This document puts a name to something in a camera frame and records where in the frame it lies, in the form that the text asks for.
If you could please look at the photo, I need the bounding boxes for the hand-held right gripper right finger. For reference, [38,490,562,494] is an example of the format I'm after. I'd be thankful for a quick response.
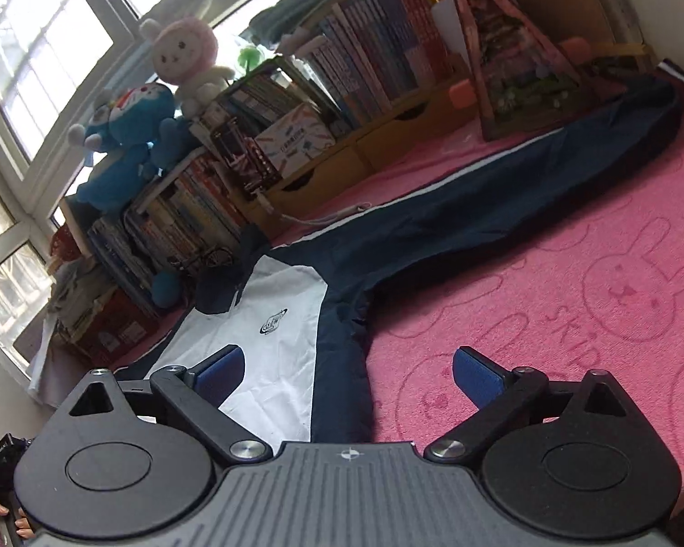
[425,346,633,464]

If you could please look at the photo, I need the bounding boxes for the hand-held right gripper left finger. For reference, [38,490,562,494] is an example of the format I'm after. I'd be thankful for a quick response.
[68,343,275,464]

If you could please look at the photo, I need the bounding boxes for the white and navy zip jacket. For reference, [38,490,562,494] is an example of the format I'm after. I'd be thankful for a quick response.
[114,60,684,446]

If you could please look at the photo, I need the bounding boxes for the blue plush ball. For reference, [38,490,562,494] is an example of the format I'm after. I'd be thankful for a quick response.
[151,270,184,310]

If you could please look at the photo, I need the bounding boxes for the loose white paper sheets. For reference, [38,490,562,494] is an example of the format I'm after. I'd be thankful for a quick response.
[28,319,59,397]

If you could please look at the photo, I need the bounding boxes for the red plastic crate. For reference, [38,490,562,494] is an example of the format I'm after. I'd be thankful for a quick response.
[71,290,161,369]

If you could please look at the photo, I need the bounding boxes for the miniature bicycle model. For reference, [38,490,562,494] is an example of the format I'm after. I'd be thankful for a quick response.
[168,245,236,272]

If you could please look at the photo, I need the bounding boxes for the red woven basket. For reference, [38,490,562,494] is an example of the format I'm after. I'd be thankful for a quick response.
[50,222,78,266]

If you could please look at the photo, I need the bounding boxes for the blue mouse plush toy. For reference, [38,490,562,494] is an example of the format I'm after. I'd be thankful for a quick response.
[67,122,167,215]

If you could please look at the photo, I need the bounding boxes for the black smartphone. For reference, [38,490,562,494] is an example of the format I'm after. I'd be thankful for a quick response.
[210,117,278,196]

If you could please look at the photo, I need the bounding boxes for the wooden desk organiser with drawers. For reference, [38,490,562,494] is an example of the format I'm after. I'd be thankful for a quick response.
[228,77,481,224]

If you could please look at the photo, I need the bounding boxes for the white pencil-print box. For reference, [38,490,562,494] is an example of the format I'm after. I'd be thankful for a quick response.
[254,103,337,179]

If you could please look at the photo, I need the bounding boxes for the blue cat plush toy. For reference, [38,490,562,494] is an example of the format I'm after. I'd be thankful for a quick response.
[94,81,198,170]

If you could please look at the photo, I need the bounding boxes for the pink toy house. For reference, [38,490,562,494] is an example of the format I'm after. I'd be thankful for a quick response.
[447,0,629,141]

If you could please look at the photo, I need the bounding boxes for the green plant toy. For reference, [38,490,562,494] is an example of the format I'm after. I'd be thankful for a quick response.
[236,44,264,72]

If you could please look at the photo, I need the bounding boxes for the pink-hooded white rabbit plush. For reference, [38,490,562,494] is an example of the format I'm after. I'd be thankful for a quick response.
[140,17,238,118]

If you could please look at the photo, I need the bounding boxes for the white paper board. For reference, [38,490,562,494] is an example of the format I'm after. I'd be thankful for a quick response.
[433,0,475,78]

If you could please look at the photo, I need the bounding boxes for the folded teal cloth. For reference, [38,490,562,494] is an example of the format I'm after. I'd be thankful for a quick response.
[248,0,350,50]

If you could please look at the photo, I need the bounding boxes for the white charging cable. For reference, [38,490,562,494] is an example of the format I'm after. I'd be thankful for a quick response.
[259,194,375,224]

